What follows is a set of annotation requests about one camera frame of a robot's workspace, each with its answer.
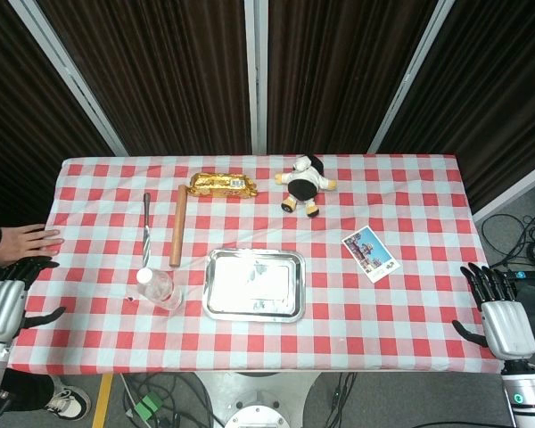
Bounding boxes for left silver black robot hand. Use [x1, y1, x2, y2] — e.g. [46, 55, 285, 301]
[0, 257, 67, 347]

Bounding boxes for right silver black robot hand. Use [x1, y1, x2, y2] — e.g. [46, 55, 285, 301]
[452, 262, 535, 361]

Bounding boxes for bare human hand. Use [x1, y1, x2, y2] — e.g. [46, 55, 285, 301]
[0, 224, 65, 265]

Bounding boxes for clear plastic water bottle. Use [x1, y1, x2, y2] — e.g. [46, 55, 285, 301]
[136, 267, 184, 312]

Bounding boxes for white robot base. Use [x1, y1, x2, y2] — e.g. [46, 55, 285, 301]
[191, 371, 322, 428]

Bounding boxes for rectangular metal tray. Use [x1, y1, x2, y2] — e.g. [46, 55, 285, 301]
[202, 248, 307, 323]

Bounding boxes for black power strip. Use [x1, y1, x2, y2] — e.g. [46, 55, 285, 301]
[501, 267, 535, 283]

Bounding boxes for black trouser leg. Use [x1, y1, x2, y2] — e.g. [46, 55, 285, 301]
[0, 368, 57, 414]

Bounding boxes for dark pleated partition panel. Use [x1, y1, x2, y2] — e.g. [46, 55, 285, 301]
[376, 0, 535, 210]
[35, 0, 253, 157]
[266, 0, 436, 156]
[0, 0, 117, 226]

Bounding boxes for black white sneaker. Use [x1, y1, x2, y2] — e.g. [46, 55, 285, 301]
[44, 386, 92, 421]

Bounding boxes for yellow floor tape strip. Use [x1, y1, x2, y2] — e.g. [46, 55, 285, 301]
[91, 373, 115, 428]

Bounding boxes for red white checked tablecloth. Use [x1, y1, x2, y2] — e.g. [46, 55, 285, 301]
[8, 154, 504, 375]

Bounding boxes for wooden rolling pin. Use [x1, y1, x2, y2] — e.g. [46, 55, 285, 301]
[169, 185, 187, 268]

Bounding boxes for postcard with building photo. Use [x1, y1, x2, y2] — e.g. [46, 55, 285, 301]
[342, 225, 401, 284]

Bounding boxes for green plug connector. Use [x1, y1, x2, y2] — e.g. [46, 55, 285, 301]
[133, 392, 164, 420]

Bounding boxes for gold snack packet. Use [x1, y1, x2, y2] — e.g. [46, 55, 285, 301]
[188, 172, 259, 200]

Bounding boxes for black white plush toy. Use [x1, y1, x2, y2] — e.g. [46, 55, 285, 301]
[274, 154, 339, 219]

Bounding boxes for table knife with dark handle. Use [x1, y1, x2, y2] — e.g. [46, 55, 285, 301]
[142, 192, 152, 268]

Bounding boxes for grey partition frame post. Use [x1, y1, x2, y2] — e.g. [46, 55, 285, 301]
[8, 0, 130, 157]
[367, 0, 456, 155]
[243, 0, 268, 155]

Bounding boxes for cables beside robot base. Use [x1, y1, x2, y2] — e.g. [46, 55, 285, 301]
[119, 372, 218, 428]

